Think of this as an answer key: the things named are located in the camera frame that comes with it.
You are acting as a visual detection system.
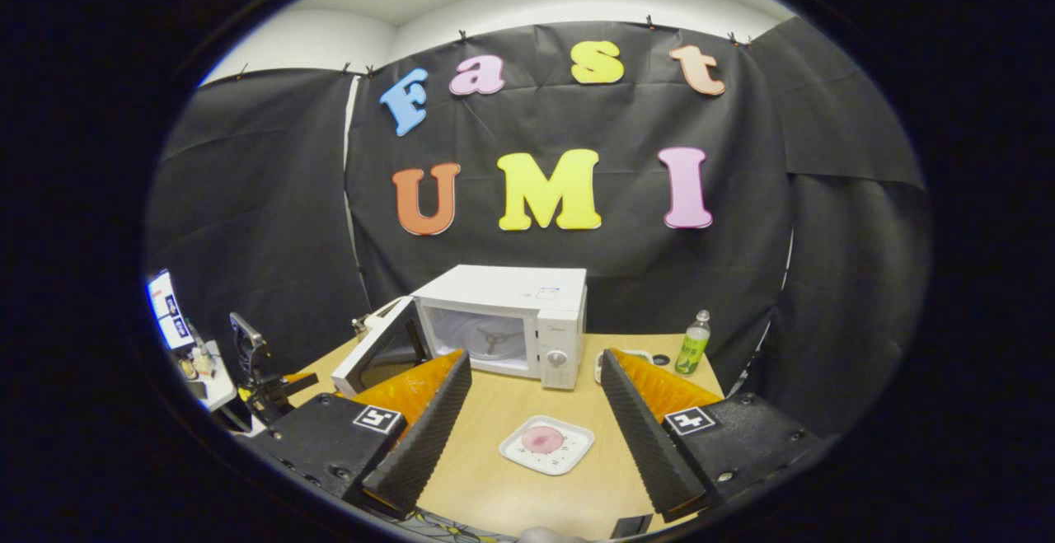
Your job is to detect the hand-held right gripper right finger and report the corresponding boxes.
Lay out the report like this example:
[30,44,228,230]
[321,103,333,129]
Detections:
[599,348,828,525]

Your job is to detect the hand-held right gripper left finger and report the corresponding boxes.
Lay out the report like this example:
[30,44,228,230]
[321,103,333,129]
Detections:
[246,349,474,521]

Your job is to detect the white square plate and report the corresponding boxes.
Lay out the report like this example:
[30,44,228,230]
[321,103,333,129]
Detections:
[499,415,596,476]

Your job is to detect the pink round food slice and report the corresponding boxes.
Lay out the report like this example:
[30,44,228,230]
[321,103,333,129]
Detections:
[521,426,566,455]

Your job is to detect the white microwave oven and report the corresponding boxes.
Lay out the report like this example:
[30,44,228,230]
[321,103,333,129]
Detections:
[331,264,588,400]

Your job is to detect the glass microwave turntable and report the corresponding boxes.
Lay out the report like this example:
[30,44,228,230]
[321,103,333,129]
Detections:
[449,325,527,360]

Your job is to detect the white side desk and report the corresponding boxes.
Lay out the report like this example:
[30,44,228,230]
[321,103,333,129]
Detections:
[176,339,241,414]

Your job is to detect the white sectioned bean dish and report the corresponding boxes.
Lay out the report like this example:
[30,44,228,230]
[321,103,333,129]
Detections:
[594,349,656,385]

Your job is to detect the green drink bottle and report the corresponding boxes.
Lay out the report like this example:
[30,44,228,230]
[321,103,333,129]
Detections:
[674,310,711,376]

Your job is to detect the floral patterned cloth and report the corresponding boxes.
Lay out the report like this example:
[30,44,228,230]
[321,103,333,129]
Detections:
[404,508,513,543]

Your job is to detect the white toaster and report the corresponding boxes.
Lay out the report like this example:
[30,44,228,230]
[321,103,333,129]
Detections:
[363,297,410,331]

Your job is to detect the computer monitor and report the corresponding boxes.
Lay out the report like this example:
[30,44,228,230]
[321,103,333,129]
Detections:
[147,269,196,352]

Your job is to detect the black backdrop cloth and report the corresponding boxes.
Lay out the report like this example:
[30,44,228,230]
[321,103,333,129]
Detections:
[144,17,932,437]

